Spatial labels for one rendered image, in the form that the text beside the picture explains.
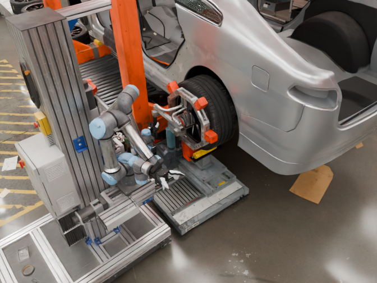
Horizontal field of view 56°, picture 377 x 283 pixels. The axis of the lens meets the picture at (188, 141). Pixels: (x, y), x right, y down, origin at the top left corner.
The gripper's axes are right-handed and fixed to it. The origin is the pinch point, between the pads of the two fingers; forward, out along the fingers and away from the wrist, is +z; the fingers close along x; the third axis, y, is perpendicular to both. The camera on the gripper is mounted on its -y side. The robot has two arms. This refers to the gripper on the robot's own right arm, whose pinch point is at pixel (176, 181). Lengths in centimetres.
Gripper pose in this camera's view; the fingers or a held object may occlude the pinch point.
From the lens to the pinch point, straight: 204.4
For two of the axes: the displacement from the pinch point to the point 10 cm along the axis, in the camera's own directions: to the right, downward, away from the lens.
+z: 8.1, 3.6, -4.7
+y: -0.5, 8.4, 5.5
